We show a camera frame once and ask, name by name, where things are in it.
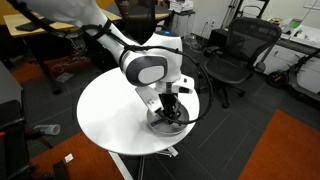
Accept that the white printer box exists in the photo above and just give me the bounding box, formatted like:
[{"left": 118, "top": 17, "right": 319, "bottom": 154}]
[{"left": 169, "top": 0, "right": 194, "bottom": 14}]

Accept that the light wooden desk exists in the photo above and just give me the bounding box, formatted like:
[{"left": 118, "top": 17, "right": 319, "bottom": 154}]
[{"left": 3, "top": 8, "right": 123, "bottom": 95}]

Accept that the black padded office chair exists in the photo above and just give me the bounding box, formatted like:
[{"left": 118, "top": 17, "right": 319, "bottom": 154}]
[{"left": 114, "top": 0, "right": 175, "bottom": 46}]

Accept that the green item on workbench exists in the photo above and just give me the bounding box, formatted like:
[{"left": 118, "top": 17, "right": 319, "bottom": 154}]
[{"left": 288, "top": 18, "right": 303, "bottom": 29}]

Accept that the black electric scooter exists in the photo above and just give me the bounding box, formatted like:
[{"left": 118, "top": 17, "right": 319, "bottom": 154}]
[{"left": 265, "top": 49, "right": 320, "bottom": 104}]

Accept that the black metal stand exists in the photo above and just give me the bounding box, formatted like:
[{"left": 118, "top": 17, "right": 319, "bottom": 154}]
[{"left": 221, "top": 0, "right": 271, "bottom": 29}]

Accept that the white table base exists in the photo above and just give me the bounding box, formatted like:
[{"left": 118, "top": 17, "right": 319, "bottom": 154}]
[{"left": 108, "top": 145, "right": 179, "bottom": 180}]

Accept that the black cabinet with grey top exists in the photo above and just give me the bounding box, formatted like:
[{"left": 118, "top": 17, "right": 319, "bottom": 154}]
[{"left": 0, "top": 61, "right": 34, "bottom": 180}]

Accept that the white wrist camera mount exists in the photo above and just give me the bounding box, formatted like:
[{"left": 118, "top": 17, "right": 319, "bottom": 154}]
[{"left": 134, "top": 86, "right": 165, "bottom": 114}]

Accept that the white workbench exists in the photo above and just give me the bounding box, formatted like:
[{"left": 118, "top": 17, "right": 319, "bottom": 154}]
[{"left": 253, "top": 18, "right": 320, "bottom": 94}]

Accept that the clear plastic cup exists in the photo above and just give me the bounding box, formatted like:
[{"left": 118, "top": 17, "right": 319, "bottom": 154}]
[{"left": 33, "top": 123, "right": 62, "bottom": 136}]

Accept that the black computer tower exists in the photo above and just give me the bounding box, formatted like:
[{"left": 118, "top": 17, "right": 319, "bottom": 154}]
[{"left": 82, "top": 33, "right": 118, "bottom": 71}]

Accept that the black mesh office chair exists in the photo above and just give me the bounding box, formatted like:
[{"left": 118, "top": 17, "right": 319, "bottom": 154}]
[{"left": 196, "top": 17, "right": 283, "bottom": 109}]

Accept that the grey bowl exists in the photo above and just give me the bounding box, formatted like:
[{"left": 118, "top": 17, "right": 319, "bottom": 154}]
[{"left": 146, "top": 99, "right": 191, "bottom": 137}]

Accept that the black floor box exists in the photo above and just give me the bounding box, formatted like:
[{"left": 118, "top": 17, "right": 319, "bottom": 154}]
[{"left": 209, "top": 28, "right": 231, "bottom": 51}]

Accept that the wooden desk behind chair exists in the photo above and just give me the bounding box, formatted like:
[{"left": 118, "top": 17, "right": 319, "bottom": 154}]
[{"left": 106, "top": 3, "right": 171, "bottom": 21}]

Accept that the small white paper tag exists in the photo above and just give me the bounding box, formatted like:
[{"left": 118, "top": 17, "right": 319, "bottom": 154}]
[{"left": 63, "top": 153, "right": 74, "bottom": 164}]

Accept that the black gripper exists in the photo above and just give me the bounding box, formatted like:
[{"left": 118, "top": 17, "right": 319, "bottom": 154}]
[{"left": 158, "top": 91, "right": 183, "bottom": 123}]

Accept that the black keyboard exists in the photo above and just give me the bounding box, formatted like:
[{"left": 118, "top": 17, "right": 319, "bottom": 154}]
[{"left": 14, "top": 21, "right": 38, "bottom": 33}]

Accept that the white drawer cabinet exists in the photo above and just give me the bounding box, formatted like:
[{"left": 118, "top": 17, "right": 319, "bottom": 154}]
[{"left": 171, "top": 11, "right": 196, "bottom": 39}]

